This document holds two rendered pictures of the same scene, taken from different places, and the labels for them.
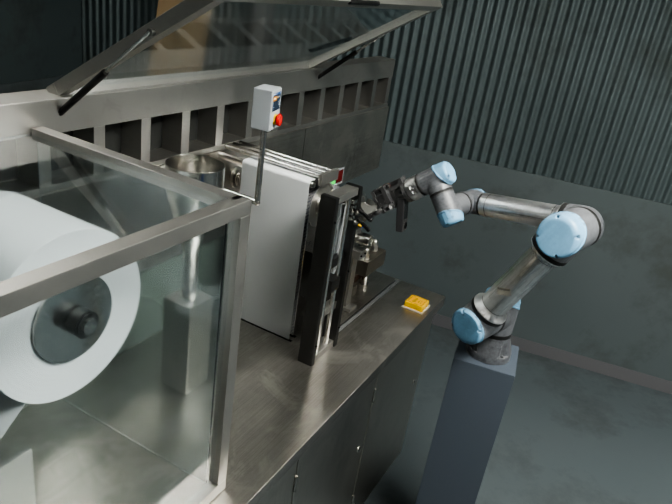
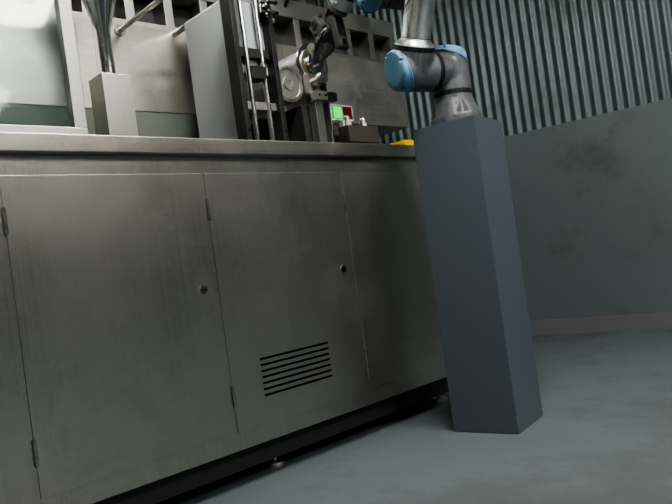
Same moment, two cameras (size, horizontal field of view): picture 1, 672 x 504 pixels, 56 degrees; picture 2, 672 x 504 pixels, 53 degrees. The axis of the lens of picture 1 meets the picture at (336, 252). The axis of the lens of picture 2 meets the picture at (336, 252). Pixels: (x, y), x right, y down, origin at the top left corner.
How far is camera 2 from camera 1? 1.72 m
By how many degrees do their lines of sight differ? 32
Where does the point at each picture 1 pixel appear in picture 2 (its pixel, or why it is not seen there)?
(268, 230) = (210, 66)
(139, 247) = not seen: outside the picture
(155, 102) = not seen: outside the picture
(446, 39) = (472, 31)
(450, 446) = (447, 242)
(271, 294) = (224, 126)
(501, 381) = (463, 128)
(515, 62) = (541, 18)
